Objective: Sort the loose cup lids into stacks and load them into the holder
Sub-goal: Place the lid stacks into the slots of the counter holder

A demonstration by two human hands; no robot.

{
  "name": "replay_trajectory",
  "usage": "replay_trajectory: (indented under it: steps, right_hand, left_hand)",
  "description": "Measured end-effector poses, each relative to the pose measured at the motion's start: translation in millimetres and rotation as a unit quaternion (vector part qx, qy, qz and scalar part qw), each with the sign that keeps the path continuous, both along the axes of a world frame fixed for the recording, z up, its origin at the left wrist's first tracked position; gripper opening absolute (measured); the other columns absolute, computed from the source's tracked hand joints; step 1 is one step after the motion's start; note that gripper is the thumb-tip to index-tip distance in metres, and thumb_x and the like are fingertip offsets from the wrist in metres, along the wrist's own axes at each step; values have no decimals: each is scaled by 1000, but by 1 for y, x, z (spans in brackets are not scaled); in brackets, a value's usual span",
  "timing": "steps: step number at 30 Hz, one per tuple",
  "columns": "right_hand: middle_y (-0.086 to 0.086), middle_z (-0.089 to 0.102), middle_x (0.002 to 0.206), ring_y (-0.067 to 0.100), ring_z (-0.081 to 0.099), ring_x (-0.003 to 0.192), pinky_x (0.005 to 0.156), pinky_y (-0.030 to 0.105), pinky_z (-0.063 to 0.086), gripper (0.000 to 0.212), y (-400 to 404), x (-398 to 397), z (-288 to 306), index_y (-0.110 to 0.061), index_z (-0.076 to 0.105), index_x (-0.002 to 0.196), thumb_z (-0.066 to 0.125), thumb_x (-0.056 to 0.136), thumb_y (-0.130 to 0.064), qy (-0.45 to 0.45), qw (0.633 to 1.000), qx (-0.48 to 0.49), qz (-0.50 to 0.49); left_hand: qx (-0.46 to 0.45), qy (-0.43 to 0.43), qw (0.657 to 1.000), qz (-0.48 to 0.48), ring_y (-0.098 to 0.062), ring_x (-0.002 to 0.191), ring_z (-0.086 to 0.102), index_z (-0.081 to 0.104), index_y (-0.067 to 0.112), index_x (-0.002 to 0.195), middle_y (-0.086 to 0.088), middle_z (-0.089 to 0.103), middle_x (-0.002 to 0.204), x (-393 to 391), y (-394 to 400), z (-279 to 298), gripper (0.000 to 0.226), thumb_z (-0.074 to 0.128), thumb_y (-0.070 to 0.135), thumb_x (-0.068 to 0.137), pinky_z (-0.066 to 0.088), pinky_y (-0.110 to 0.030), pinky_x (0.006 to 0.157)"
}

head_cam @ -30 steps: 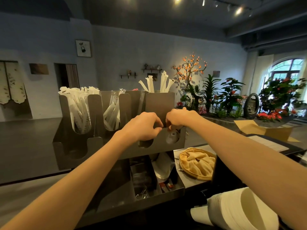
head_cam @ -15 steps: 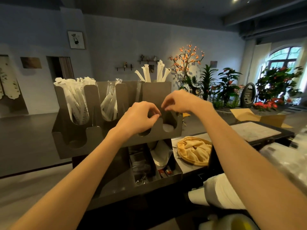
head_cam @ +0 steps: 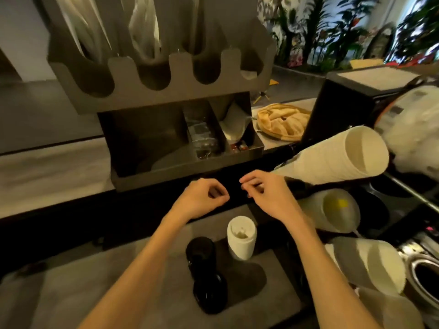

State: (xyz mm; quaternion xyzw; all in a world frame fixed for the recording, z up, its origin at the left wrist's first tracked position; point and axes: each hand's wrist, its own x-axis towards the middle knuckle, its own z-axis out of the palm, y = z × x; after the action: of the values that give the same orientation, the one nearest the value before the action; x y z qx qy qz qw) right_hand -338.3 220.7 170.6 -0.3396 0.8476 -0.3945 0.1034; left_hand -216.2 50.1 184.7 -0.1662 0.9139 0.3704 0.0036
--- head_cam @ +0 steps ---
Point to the person's left hand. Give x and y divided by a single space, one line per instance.
199 202

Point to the person's right hand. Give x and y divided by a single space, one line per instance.
277 198

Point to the black cup lid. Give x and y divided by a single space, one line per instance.
201 253
210 292

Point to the stack of white lids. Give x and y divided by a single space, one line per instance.
241 241

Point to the dark metal organizer box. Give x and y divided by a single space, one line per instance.
154 95

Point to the person's right forearm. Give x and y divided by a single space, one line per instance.
329 280

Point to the person's left forearm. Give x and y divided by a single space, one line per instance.
137 280

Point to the translucent yellow print cup stack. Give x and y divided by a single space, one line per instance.
329 210

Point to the white paper cup stack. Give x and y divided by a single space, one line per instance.
329 161

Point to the small red packet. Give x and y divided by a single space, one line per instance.
239 146

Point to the clear plastic bag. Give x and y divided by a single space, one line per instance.
204 137

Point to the tan crumpled paper bundle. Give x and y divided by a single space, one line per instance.
283 121

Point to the grey foil pouch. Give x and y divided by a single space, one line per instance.
235 123

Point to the small wooden folding table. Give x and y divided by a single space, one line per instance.
265 94

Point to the black box counter device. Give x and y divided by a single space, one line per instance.
343 102

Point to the white plastic bag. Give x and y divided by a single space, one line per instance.
411 133

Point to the open cardboard box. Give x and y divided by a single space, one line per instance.
367 63

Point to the green indoor plant bed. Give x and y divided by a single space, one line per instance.
308 30

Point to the bundle of clear wrapped straws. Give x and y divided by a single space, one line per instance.
145 30

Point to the dark oval stone sculpture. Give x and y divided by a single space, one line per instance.
380 42

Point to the red flowering plant group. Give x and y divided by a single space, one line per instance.
418 34

